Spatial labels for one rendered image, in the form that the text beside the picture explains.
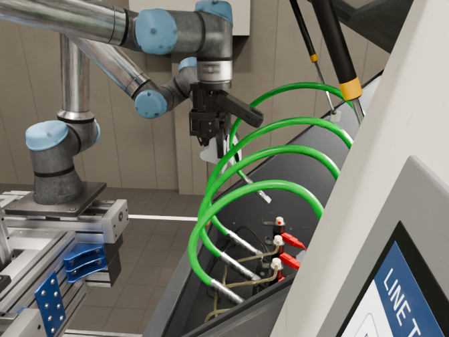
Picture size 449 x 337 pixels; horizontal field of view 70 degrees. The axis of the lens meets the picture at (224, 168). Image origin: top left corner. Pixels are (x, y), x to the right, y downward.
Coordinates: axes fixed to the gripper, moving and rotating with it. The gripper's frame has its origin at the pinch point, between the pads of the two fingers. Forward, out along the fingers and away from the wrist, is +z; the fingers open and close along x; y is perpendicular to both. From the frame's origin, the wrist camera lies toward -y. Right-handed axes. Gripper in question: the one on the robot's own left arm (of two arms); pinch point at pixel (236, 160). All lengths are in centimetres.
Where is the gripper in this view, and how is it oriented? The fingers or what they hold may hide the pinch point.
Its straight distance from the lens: 87.4
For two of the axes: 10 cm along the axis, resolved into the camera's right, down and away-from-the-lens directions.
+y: -6.1, 4.7, 6.4
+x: -7.1, 0.4, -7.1
